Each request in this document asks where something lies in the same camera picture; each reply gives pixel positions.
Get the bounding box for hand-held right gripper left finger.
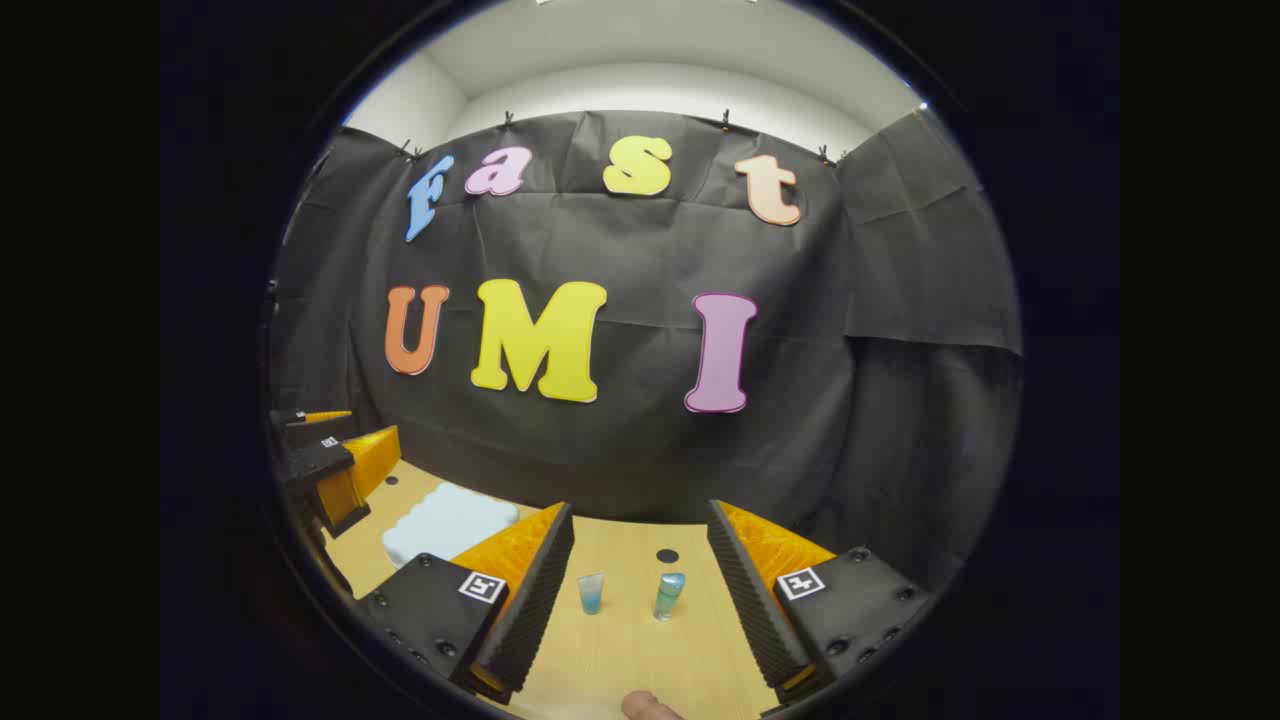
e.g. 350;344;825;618
358;501;576;706

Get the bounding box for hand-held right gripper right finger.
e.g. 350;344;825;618
706;499;936;706

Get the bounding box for light blue suitcase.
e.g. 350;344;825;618
383;483;521;569

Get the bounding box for black backdrop cloth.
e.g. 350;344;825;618
268;108;1024;591

